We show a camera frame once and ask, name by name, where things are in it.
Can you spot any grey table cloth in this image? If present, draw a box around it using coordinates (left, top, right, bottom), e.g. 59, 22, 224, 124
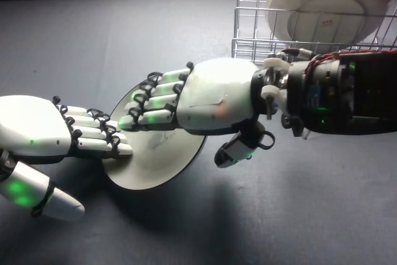
0, 0, 397, 265

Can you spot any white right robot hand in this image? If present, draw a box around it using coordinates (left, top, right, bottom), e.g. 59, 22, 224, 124
118, 58, 276, 169

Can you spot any silver wire dish rack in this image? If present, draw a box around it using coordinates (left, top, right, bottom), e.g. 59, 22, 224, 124
231, 0, 397, 61

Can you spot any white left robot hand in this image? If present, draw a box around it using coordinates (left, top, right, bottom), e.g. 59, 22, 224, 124
0, 95, 134, 223

